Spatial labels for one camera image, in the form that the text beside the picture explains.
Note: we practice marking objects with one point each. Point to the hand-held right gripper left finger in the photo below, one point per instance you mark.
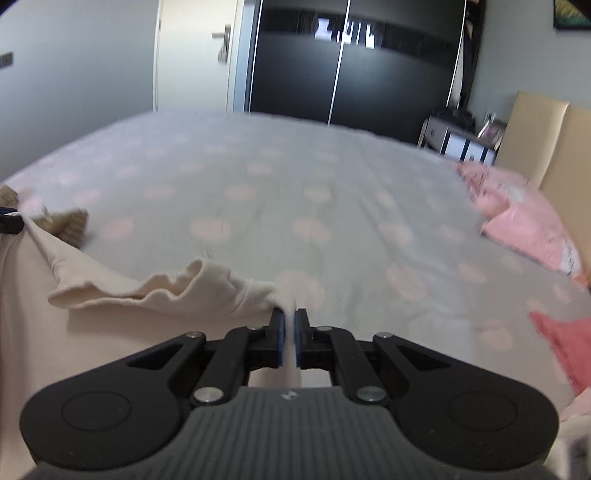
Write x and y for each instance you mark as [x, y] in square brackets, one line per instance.
[279, 337]

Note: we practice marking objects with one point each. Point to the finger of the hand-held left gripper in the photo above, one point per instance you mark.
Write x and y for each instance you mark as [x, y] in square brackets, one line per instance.
[11, 224]

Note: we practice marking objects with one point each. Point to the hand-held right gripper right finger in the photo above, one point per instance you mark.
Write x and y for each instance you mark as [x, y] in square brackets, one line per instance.
[301, 337]

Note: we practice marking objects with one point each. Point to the cream long-sleeve top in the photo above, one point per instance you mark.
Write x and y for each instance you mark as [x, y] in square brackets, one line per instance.
[138, 332]

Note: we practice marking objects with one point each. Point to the brown striped garment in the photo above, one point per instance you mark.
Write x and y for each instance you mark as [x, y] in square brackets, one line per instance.
[69, 226]

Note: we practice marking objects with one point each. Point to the grey pink-dotted duvet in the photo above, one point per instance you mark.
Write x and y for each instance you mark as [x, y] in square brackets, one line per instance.
[277, 194]

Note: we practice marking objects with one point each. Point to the pink dotted pillow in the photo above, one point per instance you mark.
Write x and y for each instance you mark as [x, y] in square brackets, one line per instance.
[489, 184]

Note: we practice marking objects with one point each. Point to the white door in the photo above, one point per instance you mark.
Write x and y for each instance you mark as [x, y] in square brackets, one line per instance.
[189, 55]

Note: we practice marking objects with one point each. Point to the white nightstand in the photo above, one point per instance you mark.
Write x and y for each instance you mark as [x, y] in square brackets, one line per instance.
[455, 145]

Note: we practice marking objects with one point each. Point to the pink printed pillow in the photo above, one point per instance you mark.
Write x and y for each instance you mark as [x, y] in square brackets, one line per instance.
[535, 226]

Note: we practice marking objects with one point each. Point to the black sliding wardrobe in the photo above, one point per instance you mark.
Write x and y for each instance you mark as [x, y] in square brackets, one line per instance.
[369, 83]

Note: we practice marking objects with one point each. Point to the black bag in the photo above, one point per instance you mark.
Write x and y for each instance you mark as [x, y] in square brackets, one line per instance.
[452, 117]

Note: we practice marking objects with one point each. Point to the salmon pink garment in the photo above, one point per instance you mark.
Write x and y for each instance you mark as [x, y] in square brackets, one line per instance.
[568, 346]

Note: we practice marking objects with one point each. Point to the pale pink garment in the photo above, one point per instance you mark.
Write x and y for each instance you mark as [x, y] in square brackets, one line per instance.
[577, 429]

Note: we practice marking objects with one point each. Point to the beige padded headboard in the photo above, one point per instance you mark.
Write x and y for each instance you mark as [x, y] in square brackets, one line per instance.
[531, 134]

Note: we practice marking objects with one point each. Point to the dark wall switch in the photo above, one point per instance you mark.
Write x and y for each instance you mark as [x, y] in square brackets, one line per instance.
[5, 61]

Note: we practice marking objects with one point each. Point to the small photo frame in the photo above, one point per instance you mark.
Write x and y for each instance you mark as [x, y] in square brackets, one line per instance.
[491, 130]

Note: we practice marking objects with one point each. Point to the framed wall picture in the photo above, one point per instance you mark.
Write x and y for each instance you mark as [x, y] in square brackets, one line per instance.
[575, 14]

